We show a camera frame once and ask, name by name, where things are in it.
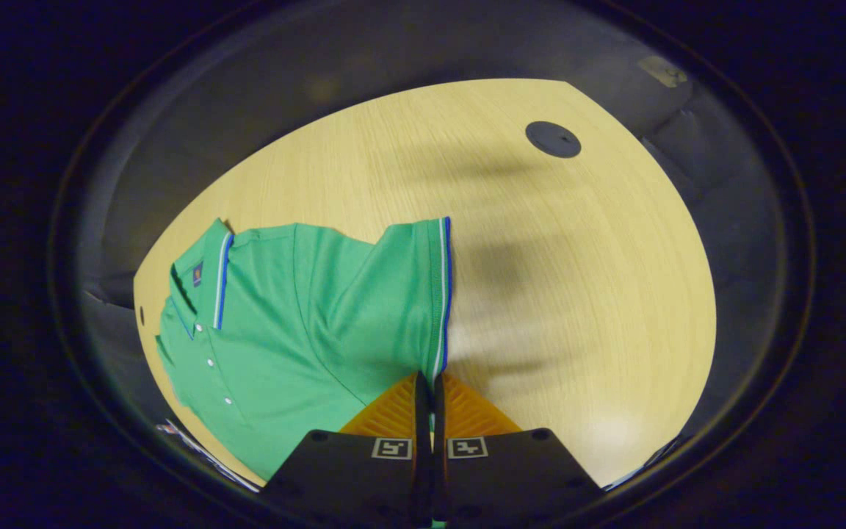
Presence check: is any green T-shirt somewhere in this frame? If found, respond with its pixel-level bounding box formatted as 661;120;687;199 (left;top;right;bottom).
155;216;453;482

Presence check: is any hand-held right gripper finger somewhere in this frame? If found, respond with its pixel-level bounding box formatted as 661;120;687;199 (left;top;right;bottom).
260;371;433;526
433;372;606;526

